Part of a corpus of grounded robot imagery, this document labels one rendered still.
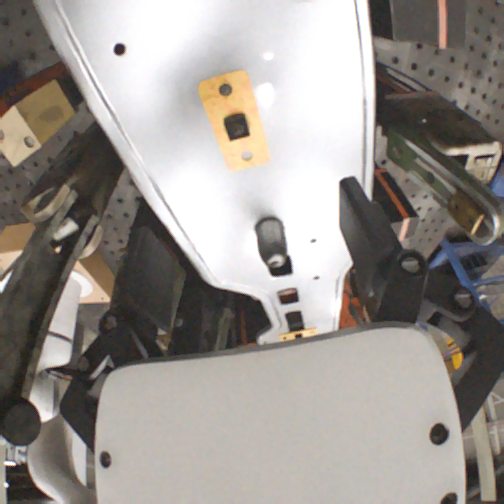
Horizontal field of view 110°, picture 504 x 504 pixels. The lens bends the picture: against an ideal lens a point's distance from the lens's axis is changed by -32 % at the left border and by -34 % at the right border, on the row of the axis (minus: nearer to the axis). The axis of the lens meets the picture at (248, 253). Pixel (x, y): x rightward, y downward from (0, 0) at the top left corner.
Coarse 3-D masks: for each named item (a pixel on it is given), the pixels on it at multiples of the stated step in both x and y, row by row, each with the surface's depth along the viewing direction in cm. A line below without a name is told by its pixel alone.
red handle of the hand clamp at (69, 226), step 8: (64, 216) 16; (72, 216) 17; (64, 224) 16; (72, 224) 17; (56, 232) 16; (64, 232) 16; (72, 232) 17; (56, 240) 16; (64, 240) 17; (56, 248) 17; (8, 272) 15; (0, 280) 14; (0, 288) 14
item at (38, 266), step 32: (32, 256) 13; (64, 256) 16; (32, 288) 13; (64, 288) 15; (0, 320) 10; (32, 320) 13; (0, 352) 9; (32, 352) 12; (0, 384) 9; (32, 384) 11; (0, 416) 7; (32, 416) 8
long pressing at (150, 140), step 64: (64, 0) 8; (128, 0) 10; (192, 0) 11; (256, 0) 11; (320, 0) 11; (64, 64) 12; (128, 64) 14; (192, 64) 15; (256, 64) 15; (320, 64) 15; (128, 128) 18; (192, 128) 19; (320, 128) 19; (192, 192) 24; (256, 192) 24; (320, 192) 25; (192, 256) 30; (256, 256) 32; (320, 256) 33; (320, 320) 50
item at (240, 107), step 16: (208, 80) 15; (224, 80) 16; (240, 80) 16; (208, 96) 16; (224, 96) 17; (240, 96) 17; (208, 112) 17; (224, 112) 18; (240, 112) 18; (256, 112) 18; (224, 128) 19; (256, 128) 19; (224, 144) 20; (240, 144) 20; (256, 144) 20; (224, 160) 21; (240, 160) 21; (256, 160) 21
